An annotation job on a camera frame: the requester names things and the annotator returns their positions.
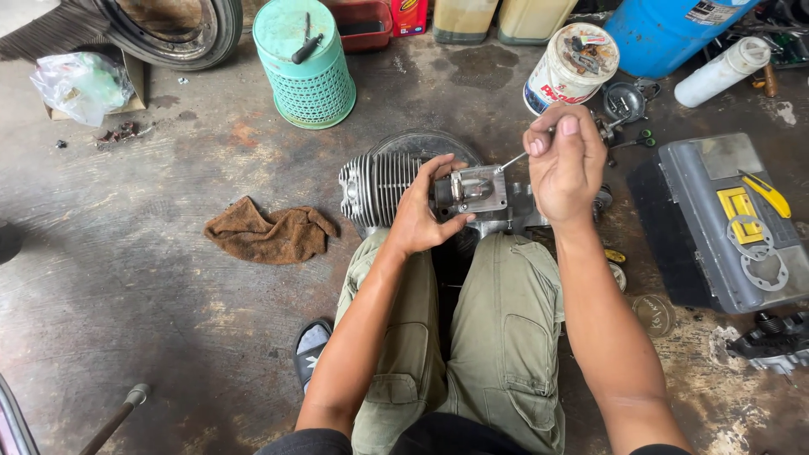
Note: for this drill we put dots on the round metal bowl with parts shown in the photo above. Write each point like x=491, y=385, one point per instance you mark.
x=622, y=101

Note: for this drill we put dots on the yellow utility knife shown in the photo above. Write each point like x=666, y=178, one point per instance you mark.
x=768, y=193

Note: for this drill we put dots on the grey plastic toolbox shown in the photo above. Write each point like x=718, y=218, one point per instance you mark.
x=701, y=221

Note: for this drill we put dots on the heap of tools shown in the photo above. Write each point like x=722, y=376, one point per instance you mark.
x=780, y=31

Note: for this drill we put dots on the person's left hand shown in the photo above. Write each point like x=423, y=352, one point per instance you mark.
x=414, y=218

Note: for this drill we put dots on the black round disc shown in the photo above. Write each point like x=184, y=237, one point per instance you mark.
x=420, y=144

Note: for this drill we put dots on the finned grey motorcycle engine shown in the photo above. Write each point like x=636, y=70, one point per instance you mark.
x=379, y=189

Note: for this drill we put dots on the black shirt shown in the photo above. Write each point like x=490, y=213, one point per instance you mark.
x=442, y=439

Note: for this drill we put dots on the metal stand pole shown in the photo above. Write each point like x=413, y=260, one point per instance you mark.
x=114, y=417

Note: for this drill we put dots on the brown rag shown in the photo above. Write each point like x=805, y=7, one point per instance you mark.
x=268, y=234

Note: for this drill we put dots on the dark bristle broom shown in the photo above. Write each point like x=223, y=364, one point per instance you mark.
x=50, y=28

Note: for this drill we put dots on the chrome motorcycle frame part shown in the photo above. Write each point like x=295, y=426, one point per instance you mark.
x=14, y=423

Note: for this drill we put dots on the red plastic tray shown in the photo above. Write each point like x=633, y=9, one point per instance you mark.
x=363, y=28

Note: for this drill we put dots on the silver metal carburettor part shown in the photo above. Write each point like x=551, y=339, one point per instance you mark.
x=483, y=189

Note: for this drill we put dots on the person's right hand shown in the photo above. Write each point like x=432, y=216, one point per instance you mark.
x=572, y=174

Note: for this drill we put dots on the dark engine cylinder head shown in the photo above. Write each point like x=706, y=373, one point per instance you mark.
x=771, y=344

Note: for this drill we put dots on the olive cargo trousers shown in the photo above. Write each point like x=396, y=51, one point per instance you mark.
x=505, y=354

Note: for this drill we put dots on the thin metal screwdriver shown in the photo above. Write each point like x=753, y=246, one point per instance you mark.
x=509, y=162

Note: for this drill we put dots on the blue plastic drum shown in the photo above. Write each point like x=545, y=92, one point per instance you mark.
x=663, y=31

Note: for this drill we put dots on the red oil bottle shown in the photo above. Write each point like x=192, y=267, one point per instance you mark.
x=409, y=16

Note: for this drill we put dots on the clear round jar lid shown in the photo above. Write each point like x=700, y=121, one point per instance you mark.
x=654, y=316

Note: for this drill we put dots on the white plastic bottle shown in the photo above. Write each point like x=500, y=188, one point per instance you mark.
x=720, y=73

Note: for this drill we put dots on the brown cardboard box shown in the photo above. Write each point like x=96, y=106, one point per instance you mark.
x=136, y=82

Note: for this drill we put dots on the white paint can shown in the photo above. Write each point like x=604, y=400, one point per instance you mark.
x=556, y=82

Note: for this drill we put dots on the small rusty scrap pieces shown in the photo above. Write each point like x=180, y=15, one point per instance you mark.
x=123, y=133

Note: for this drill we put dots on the teal plastic basket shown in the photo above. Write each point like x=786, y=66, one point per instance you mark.
x=309, y=88

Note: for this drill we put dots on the black sandal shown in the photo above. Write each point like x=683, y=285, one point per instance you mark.
x=306, y=366

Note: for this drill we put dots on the motorcycle wheel with tyre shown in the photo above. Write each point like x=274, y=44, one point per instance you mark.
x=208, y=44

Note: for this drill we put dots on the yellowish plastic jerrycan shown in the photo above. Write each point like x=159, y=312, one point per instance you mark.
x=464, y=19
x=534, y=19

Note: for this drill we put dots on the clear plastic bag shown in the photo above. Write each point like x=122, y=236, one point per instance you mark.
x=79, y=88

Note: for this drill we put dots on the rusty metal parts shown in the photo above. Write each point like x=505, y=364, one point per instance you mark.
x=584, y=57

